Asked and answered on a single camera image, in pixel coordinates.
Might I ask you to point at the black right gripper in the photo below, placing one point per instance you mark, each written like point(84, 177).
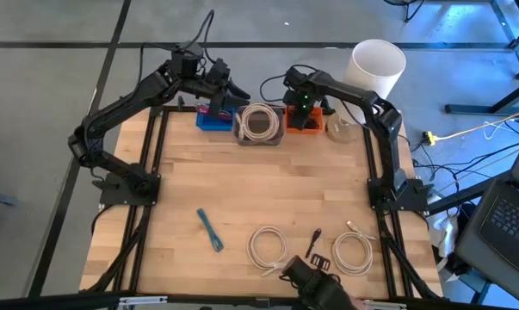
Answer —
point(305, 103)

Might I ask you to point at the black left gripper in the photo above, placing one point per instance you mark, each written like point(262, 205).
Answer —
point(207, 88)

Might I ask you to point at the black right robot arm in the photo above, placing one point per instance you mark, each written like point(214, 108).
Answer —
point(358, 94)

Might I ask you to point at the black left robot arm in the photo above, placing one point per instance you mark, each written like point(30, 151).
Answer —
point(125, 101)

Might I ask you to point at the orange plastic bin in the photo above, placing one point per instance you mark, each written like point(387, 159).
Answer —
point(317, 128)

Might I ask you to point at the blue plastic bin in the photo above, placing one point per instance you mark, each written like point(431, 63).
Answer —
point(207, 125)

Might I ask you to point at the white lamp with wooden base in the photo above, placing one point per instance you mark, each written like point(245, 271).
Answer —
point(379, 64)

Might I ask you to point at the yellow power plug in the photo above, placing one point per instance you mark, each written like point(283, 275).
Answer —
point(431, 138)

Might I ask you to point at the black bag with buckle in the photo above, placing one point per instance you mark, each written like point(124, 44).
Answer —
point(319, 288)

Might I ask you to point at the white crumpled bag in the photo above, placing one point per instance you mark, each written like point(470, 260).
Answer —
point(444, 232)

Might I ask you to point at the dark grey laptop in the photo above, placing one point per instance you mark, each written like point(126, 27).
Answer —
point(500, 228)

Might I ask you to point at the black crossbar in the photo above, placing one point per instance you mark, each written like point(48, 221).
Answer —
point(48, 303)

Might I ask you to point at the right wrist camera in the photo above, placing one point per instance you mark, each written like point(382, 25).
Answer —
point(290, 97)

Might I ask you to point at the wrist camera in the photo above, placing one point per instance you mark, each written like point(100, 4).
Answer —
point(218, 71)
point(290, 97)

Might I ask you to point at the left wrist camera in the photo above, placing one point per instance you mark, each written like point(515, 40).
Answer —
point(218, 71)

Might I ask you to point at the black frame clamp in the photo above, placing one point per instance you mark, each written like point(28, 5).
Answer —
point(181, 103)
point(326, 104)

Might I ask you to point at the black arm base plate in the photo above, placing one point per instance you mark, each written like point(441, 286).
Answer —
point(416, 202)
point(113, 198)

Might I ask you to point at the black desk frame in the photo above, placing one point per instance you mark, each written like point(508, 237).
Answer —
point(470, 109)

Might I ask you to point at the black aluminium table frame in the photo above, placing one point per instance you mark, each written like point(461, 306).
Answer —
point(140, 245)

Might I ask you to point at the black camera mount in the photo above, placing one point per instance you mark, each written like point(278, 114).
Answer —
point(262, 302)

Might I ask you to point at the silver bracket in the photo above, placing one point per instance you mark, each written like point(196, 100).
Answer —
point(386, 305)
point(143, 300)

